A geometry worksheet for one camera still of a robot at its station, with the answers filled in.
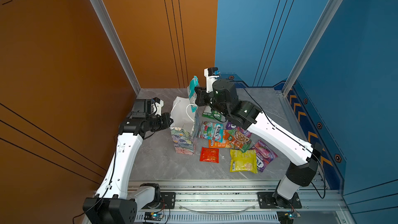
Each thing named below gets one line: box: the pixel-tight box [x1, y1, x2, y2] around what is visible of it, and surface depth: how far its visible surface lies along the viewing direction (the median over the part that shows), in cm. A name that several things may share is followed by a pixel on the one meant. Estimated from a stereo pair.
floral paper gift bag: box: [169, 95, 201, 156], surface depth 77 cm
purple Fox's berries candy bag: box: [250, 139, 279, 173], surface depth 85 cm
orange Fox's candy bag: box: [208, 139, 233, 148], surface depth 92 cm
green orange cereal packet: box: [222, 129, 252, 153], surface depth 91 cm
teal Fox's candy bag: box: [197, 120, 224, 144], surface depth 96 cm
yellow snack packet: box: [229, 148, 259, 174], surface depth 84 cm
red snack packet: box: [200, 146, 220, 164], surface depth 89 cm
